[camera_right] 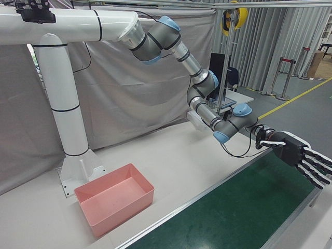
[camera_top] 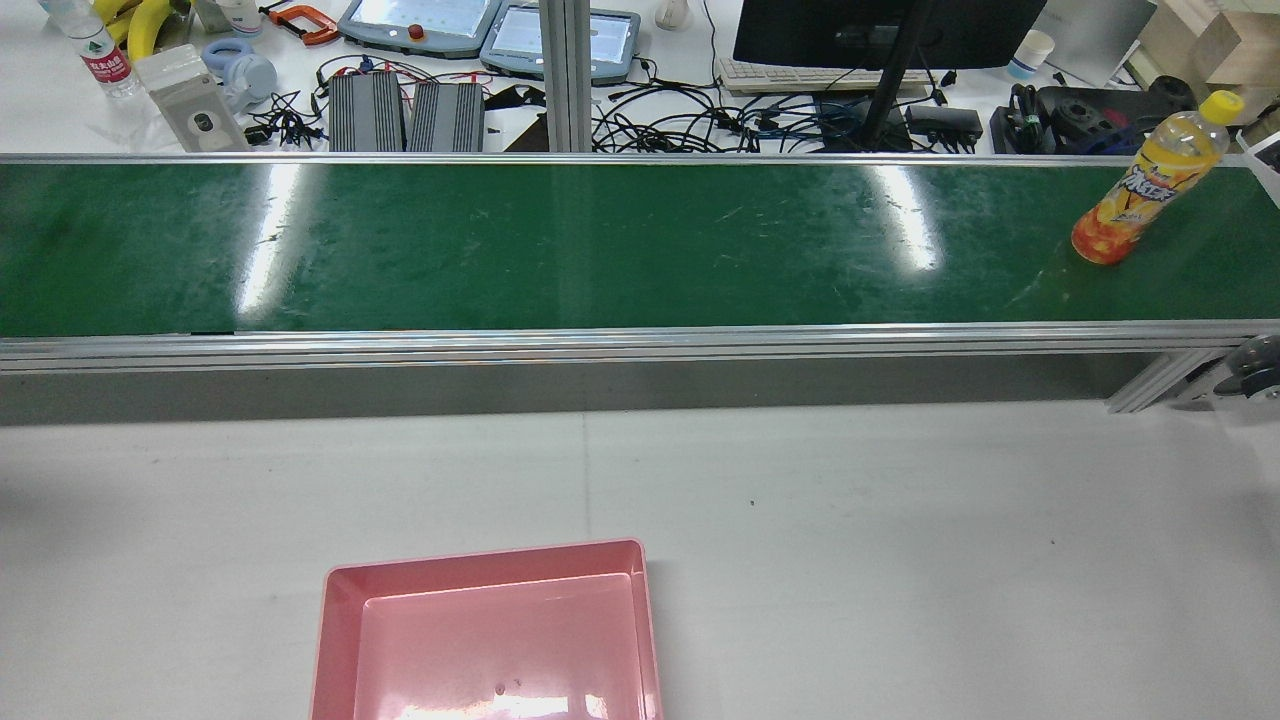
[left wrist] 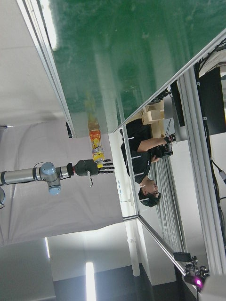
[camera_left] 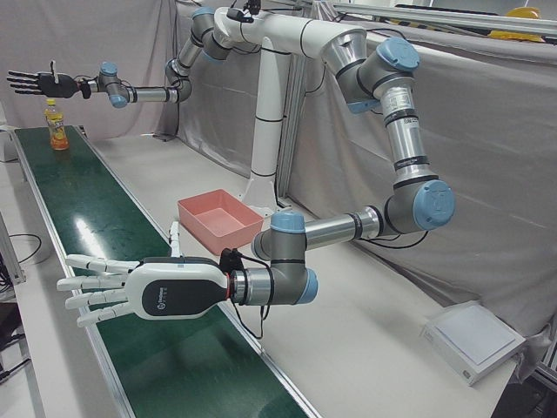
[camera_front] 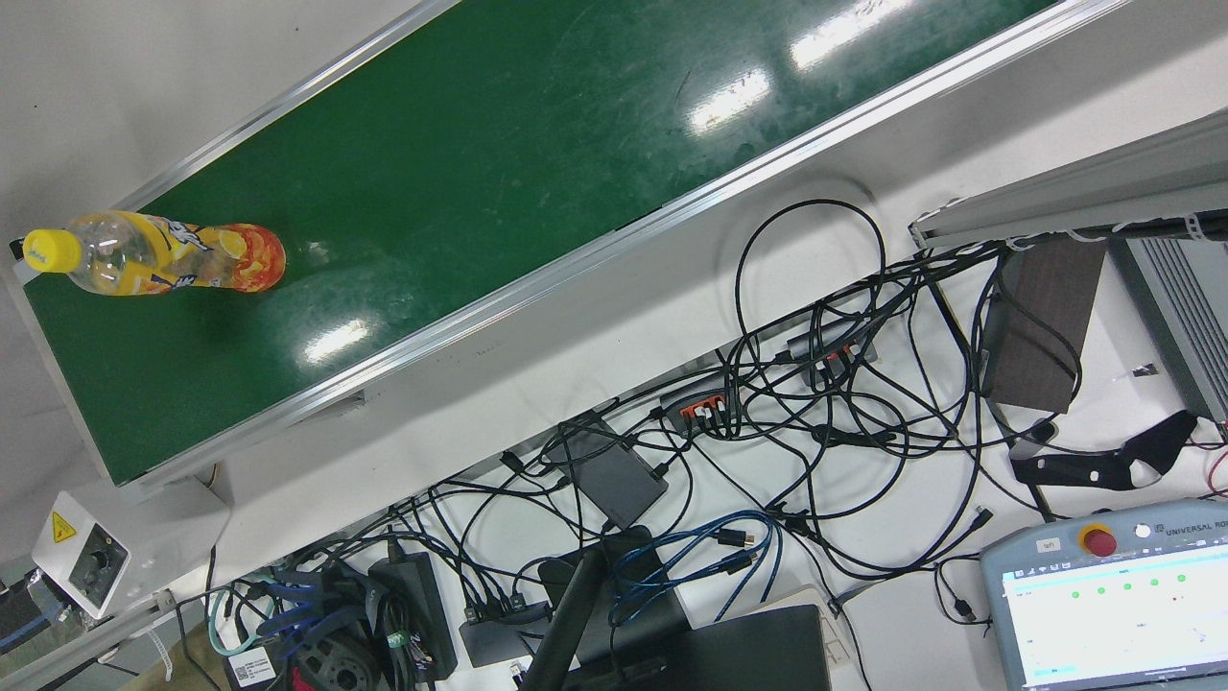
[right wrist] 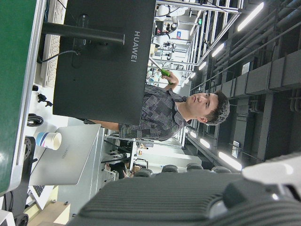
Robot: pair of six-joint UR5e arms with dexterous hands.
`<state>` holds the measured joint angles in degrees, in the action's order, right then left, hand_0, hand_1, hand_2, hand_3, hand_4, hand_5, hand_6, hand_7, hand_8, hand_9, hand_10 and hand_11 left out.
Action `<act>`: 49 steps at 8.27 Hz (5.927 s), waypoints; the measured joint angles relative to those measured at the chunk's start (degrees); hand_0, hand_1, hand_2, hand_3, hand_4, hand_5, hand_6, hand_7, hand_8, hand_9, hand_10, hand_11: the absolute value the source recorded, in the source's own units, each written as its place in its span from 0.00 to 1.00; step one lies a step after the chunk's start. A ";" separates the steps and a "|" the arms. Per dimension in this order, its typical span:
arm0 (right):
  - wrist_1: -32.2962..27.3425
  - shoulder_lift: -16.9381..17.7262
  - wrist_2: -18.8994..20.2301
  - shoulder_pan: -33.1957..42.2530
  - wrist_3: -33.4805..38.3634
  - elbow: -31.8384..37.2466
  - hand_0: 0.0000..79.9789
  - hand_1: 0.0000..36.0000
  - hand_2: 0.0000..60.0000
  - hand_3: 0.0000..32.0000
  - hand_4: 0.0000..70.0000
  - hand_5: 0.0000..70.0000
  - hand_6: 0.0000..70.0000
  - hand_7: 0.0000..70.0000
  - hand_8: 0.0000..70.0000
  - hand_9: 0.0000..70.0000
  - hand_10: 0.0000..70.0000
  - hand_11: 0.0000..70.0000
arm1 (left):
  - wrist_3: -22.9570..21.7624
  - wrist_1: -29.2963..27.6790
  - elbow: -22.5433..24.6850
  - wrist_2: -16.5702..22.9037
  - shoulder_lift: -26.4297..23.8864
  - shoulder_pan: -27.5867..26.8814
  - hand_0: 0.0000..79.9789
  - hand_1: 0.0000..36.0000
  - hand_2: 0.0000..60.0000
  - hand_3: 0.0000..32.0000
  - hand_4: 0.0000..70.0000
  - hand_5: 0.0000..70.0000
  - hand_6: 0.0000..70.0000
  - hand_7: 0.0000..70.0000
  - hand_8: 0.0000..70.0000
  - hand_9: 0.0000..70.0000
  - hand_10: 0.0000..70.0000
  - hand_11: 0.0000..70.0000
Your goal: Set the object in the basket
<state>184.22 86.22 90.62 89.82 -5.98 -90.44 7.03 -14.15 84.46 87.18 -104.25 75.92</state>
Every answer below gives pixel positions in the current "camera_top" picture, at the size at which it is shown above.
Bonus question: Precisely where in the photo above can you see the pink plastic basket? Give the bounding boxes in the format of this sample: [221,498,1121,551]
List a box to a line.
[308,538,664,720]

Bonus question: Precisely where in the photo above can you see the grey finned power supply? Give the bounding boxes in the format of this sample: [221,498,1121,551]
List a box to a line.
[328,72,407,153]
[408,80,487,153]

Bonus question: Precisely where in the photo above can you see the white keyboard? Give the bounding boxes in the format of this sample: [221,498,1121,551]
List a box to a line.
[717,58,936,98]

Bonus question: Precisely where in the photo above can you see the grey teach pendant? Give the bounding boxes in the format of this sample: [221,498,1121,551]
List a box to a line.
[337,0,503,60]
[480,3,642,87]

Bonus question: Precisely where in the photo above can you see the black monitor stand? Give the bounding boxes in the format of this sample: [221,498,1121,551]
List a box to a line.
[820,0,941,153]

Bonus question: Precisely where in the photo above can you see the black monitor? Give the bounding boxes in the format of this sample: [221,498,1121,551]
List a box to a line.
[733,0,1049,71]

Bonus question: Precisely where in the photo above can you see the black power adapter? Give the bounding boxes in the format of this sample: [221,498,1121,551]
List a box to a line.
[904,103,986,143]

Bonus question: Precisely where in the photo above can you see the orange black clamp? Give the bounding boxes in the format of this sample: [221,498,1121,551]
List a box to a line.
[260,3,341,47]

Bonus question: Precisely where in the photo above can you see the light blue headphones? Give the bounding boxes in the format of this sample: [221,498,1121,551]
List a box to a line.
[200,38,279,113]

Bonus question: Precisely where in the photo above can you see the white blue paper cup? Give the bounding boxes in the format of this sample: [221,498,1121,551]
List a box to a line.
[1005,29,1057,81]

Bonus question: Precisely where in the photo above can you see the black round robot flange part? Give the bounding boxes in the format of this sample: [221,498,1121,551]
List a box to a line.
[990,78,1198,156]

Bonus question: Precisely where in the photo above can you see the grey white box round knob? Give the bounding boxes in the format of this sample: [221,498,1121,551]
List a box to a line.
[134,45,251,153]

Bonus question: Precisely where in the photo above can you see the orange juice bottle yellow cap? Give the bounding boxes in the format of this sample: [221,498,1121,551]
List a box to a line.
[1070,90,1246,266]

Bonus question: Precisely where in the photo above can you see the grey laptop lid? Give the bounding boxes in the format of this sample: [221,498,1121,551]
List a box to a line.
[1030,0,1158,89]

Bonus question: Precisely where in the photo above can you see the yellow banana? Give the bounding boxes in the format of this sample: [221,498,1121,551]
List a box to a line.
[127,0,193,61]
[93,0,136,43]

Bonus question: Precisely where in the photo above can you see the grey caster wheel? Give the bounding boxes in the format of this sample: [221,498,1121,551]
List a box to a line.
[1213,335,1280,403]

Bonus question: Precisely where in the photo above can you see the clear water bottle red label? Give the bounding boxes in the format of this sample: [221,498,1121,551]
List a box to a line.
[40,0,143,98]

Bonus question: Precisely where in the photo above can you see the light wooden box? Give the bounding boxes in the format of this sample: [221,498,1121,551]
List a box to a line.
[1140,0,1280,89]

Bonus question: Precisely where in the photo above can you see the green conveyor belt aluminium frame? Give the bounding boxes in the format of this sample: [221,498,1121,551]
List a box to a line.
[0,152,1280,414]

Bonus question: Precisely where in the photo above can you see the black cable tangle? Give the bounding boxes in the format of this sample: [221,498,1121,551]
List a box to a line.
[592,55,901,153]

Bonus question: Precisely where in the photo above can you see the aluminium profile post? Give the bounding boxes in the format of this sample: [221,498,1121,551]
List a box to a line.
[538,0,593,153]

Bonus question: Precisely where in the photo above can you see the red black wire bundle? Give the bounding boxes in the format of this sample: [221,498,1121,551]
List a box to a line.
[315,55,501,103]

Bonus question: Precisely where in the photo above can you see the small black cable bundle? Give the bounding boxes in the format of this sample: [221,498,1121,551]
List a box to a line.
[243,90,323,149]

